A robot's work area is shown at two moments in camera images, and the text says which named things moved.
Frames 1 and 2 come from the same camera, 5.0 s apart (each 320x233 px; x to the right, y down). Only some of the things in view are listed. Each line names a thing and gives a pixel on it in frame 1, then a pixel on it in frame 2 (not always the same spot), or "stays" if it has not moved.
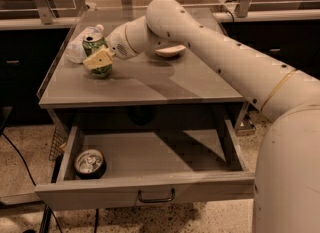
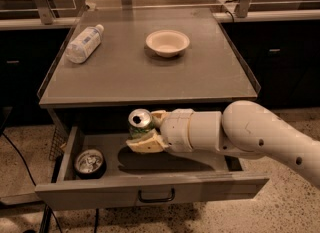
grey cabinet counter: [149, 81] stays
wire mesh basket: [58, 144] stays
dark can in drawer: [90, 164] stays
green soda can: [93, 43] to [139, 121]
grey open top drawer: [147, 163] stays
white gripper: [117, 42] to [175, 127]
